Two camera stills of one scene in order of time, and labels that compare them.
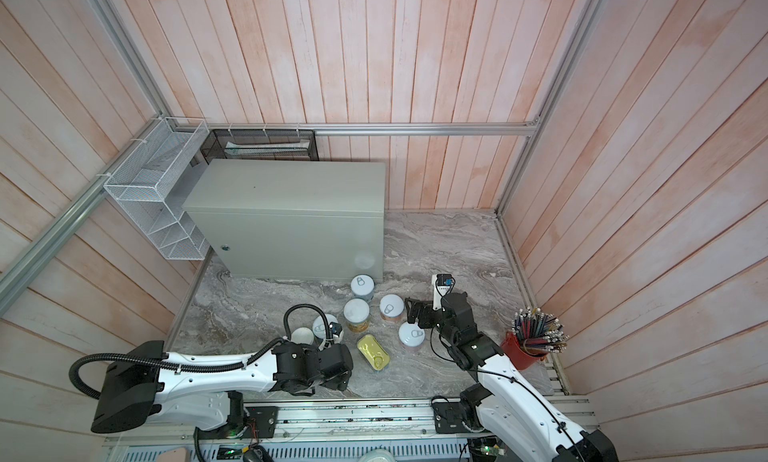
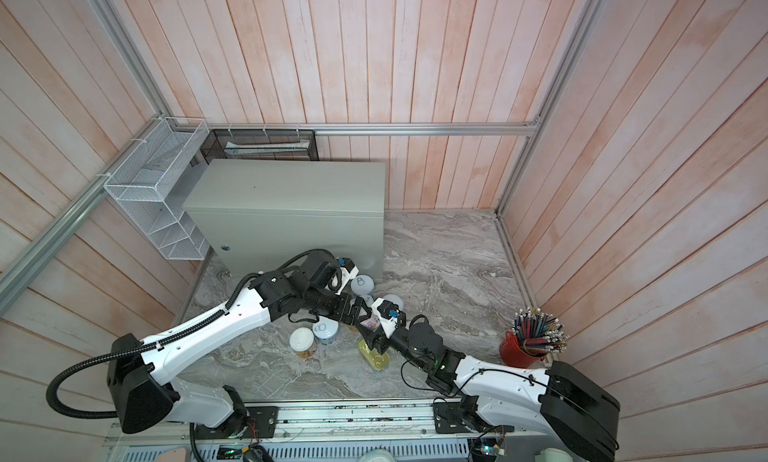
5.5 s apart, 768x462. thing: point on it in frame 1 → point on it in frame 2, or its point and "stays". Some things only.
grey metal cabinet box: x=289 y=219 stays
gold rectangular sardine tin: x=373 y=352 stays
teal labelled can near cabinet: x=362 y=287 stays
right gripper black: x=427 y=311 → x=374 y=338
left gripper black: x=339 y=382 → x=352 y=317
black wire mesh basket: x=261 y=144 stays
